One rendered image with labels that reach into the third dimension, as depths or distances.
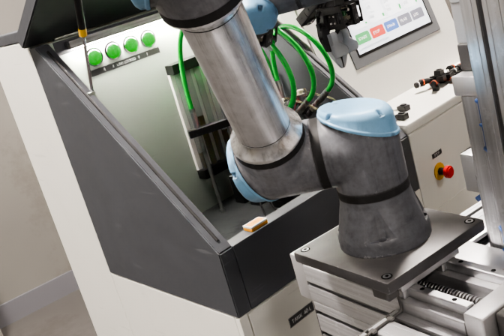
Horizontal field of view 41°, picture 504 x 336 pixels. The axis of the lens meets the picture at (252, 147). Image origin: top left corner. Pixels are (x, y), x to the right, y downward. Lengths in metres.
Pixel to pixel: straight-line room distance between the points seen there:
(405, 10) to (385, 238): 1.39
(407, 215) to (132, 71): 1.09
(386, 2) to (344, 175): 1.33
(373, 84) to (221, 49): 1.34
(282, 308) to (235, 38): 0.89
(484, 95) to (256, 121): 0.34
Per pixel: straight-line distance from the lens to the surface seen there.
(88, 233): 2.00
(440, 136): 2.03
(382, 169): 1.04
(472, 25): 1.03
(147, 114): 1.96
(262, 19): 1.15
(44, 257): 4.01
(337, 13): 1.57
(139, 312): 1.95
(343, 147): 1.02
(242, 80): 0.90
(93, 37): 1.86
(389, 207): 1.06
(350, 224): 1.08
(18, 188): 3.90
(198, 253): 1.52
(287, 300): 1.62
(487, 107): 1.06
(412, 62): 2.32
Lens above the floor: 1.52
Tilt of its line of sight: 15 degrees down
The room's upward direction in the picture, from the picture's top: 16 degrees counter-clockwise
